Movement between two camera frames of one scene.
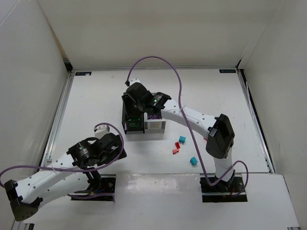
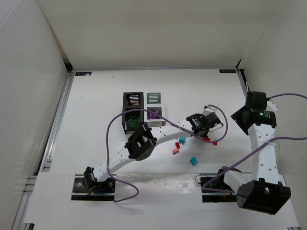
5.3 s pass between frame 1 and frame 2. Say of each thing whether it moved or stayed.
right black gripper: moved
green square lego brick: stayed
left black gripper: moved
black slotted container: stayed
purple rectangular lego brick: stayed
